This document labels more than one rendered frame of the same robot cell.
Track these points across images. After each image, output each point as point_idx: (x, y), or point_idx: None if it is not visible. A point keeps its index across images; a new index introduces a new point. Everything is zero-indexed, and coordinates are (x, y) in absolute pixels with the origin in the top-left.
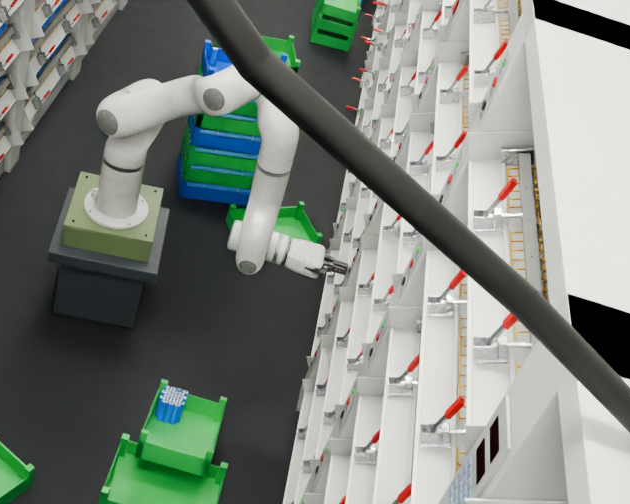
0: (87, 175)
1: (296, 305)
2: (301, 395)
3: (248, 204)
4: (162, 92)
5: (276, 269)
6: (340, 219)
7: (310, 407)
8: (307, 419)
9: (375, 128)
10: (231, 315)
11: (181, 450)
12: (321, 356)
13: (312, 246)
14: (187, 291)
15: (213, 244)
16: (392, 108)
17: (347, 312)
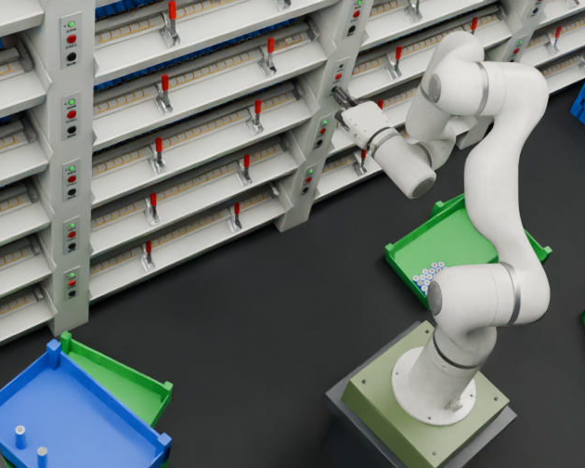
0: (431, 456)
1: (180, 304)
2: (305, 211)
3: (446, 133)
4: (517, 205)
5: (149, 357)
6: (69, 287)
7: (328, 182)
8: (341, 176)
9: (75, 175)
10: (267, 340)
11: (462, 238)
12: (337, 149)
13: (357, 118)
14: (288, 397)
15: (188, 440)
16: None
17: (353, 89)
